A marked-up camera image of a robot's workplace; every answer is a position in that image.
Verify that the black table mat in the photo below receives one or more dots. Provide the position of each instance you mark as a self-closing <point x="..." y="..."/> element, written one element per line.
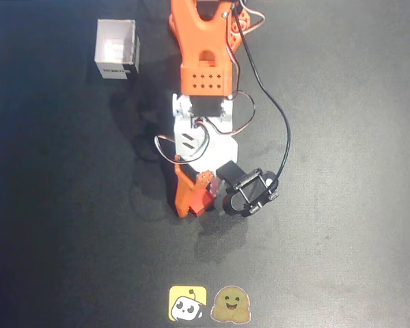
<point x="328" y="222"/>

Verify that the hugging face emoji sticker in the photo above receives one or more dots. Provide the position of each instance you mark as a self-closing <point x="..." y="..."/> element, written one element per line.
<point x="230" y="304"/>

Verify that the white cardboard box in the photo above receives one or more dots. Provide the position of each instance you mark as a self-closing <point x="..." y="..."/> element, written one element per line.
<point x="116" y="44"/>

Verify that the red cube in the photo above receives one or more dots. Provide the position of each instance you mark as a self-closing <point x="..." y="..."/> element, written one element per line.
<point x="201" y="204"/>

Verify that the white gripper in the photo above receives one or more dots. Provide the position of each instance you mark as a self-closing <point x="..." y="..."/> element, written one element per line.
<point x="185" y="191"/>

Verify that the black gripper-mounted camera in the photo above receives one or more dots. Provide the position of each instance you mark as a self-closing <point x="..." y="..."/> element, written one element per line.
<point x="249" y="191"/>

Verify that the orange and white robot arm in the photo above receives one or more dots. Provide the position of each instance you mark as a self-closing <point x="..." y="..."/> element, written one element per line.
<point x="205" y="78"/>

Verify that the yellow robot face sticker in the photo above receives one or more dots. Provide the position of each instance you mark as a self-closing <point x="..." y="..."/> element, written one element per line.
<point x="186" y="302"/>

